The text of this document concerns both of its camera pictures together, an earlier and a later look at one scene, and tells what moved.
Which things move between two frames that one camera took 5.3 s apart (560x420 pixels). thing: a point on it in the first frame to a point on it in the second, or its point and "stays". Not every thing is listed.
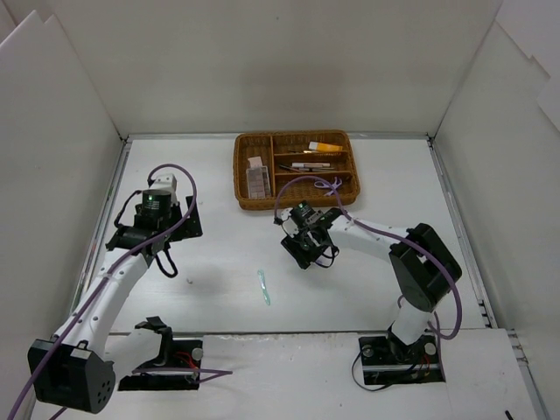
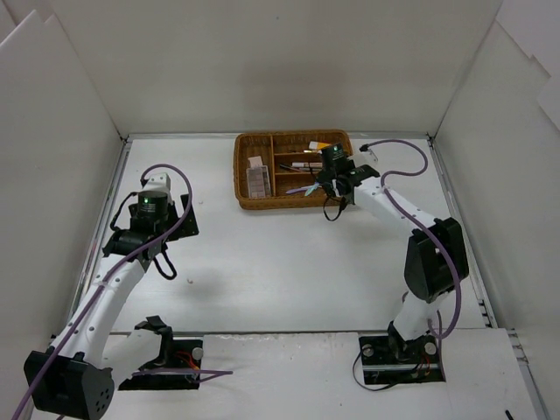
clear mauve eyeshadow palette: [258, 182] stays
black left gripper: [185, 223] stays
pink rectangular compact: [255, 161] stays
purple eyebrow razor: [323, 261] to [292, 191]
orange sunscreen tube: [324, 147] stays
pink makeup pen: [298, 164] stays
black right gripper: [302, 246] to [329, 187]
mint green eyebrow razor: [263, 286] to [312, 188]
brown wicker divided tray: [263, 161] stays
